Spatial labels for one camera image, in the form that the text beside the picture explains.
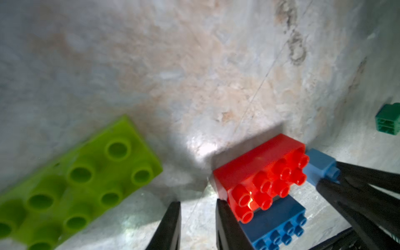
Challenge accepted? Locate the red lego brick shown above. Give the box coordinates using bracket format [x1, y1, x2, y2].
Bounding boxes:
[213, 134, 309, 224]

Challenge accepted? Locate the small light blue lego brick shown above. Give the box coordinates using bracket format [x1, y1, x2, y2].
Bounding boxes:
[303, 149, 341, 186]

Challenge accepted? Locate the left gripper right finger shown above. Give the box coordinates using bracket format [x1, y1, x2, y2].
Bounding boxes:
[216, 199, 253, 250]

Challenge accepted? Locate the dark blue lego brick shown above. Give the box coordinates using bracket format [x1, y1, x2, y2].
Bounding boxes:
[239, 195, 307, 250]

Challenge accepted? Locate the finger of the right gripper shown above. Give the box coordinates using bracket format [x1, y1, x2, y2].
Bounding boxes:
[316, 179, 400, 250]
[336, 161, 400, 194]

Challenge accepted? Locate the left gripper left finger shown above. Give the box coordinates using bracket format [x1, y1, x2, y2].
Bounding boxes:
[146, 201, 181, 250]

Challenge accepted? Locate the lime green lego brick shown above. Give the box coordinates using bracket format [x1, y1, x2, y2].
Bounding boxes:
[1, 116, 162, 250]

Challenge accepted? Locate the small dark green lego brick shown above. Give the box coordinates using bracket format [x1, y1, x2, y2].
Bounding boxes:
[375, 103, 400, 135]

